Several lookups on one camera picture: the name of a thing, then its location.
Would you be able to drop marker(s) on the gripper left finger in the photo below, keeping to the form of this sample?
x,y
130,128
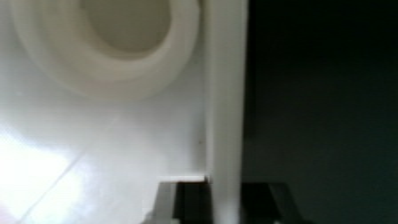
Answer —
x,y
182,204

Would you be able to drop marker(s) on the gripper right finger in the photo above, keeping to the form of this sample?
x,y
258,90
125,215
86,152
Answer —
x,y
269,206

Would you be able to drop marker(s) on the white square table top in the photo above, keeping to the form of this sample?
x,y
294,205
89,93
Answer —
x,y
121,109

